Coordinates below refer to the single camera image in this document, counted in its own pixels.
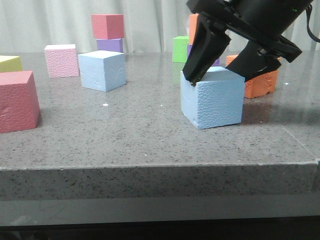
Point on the orange foam cube on purple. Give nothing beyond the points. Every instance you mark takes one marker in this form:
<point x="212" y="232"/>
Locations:
<point x="192" y="27"/>

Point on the large red foam cube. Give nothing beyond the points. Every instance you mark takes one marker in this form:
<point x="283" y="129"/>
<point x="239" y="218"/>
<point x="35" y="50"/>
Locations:
<point x="19" y="105"/>

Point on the purple foam cube under red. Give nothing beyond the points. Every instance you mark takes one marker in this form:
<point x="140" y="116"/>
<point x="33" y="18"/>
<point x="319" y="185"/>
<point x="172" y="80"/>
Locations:
<point x="114" y="45"/>

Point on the grey-green curtain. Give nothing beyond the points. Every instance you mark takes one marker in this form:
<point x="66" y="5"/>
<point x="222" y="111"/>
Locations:
<point x="28" y="26"/>

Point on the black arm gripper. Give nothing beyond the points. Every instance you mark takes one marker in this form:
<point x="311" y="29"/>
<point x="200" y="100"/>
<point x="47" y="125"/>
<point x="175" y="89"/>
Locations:
<point x="262" y="22"/>

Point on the small red foam cube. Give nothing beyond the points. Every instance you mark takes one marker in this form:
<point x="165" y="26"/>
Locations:
<point x="108" y="26"/>

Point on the green foam cube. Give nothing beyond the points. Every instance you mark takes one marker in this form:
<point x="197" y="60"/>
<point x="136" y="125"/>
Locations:
<point x="179" y="49"/>

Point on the textured light blue foam cube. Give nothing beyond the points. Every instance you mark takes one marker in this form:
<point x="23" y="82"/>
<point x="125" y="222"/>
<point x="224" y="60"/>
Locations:
<point x="217" y="100"/>

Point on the yellow foam cube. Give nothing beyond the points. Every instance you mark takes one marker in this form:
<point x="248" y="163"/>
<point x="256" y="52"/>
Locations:
<point x="10" y="63"/>

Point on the pink foam cube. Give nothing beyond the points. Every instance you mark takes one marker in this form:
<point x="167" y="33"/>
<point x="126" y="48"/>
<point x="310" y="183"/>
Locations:
<point x="61" y="60"/>

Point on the smooth light blue foam cube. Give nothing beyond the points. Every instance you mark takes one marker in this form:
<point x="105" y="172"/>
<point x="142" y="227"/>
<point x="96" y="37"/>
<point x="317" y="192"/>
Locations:
<point x="102" y="70"/>

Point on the large damaged orange foam cube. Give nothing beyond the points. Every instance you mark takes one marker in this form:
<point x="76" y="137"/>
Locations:
<point x="261" y="85"/>

